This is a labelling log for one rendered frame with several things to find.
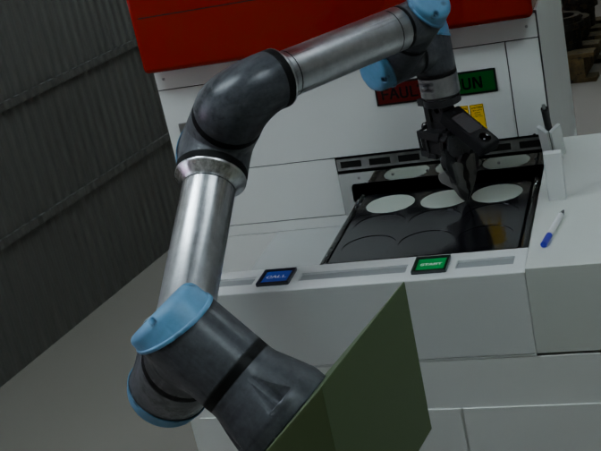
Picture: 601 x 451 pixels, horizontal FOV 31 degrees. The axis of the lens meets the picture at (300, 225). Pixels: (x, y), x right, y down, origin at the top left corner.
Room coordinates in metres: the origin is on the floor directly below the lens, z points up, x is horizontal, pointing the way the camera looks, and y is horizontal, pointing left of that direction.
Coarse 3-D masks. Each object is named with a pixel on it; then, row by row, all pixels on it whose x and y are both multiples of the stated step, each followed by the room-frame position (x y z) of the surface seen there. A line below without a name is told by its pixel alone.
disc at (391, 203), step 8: (376, 200) 2.14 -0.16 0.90; (384, 200) 2.13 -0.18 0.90; (392, 200) 2.12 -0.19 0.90; (400, 200) 2.10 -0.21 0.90; (408, 200) 2.09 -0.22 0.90; (368, 208) 2.10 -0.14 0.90; (376, 208) 2.09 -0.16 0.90; (384, 208) 2.08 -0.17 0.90; (392, 208) 2.07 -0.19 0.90; (400, 208) 2.06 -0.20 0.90
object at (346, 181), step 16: (480, 160) 2.13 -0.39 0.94; (496, 160) 2.12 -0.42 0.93; (512, 160) 2.11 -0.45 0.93; (528, 160) 2.10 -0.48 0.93; (352, 176) 2.22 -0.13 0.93; (368, 176) 2.21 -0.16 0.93; (384, 176) 2.20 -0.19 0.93; (400, 176) 2.19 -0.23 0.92; (416, 176) 2.18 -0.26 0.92; (352, 192) 2.23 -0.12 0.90
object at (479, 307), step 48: (240, 288) 1.68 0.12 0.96; (288, 288) 1.64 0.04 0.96; (336, 288) 1.61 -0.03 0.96; (384, 288) 1.58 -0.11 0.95; (432, 288) 1.55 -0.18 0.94; (480, 288) 1.53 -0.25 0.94; (288, 336) 1.64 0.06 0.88; (336, 336) 1.61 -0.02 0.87; (432, 336) 1.56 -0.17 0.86; (480, 336) 1.53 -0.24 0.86; (528, 336) 1.51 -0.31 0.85
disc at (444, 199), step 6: (438, 192) 2.10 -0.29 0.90; (444, 192) 2.09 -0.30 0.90; (450, 192) 2.09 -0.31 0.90; (426, 198) 2.09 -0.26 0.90; (432, 198) 2.08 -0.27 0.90; (438, 198) 2.07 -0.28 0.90; (444, 198) 2.06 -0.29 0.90; (450, 198) 2.05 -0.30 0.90; (456, 198) 2.05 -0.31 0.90; (426, 204) 2.05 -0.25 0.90; (432, 204) 2.04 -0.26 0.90; (438, 204) 2.03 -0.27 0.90; (444, 204) 2.03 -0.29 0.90; (450, 204) 2.02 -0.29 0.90; (456, 204) 2.01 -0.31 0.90
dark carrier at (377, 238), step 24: (408, 192) 2.14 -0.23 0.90; (432, 192) 2.11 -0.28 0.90; (528, 192) 1.99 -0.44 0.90; (360, 216) 2.07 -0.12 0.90; (384, 216) 2.04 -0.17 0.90; (408, 216) 2.01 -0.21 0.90; (432, 216) 1.98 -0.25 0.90; (456, 216) 1.95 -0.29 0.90; (480, 216) 1.93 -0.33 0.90; (504, 216) 1.90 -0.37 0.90; (360, 240) 1.94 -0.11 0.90; (384, 240) 1.91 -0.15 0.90; (408, 240) 1.89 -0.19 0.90; (432, 240) 1.86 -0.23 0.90; (456, 240) 1.84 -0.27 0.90; (480, 240) 1.81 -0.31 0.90; (504, 240) 1.79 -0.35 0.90
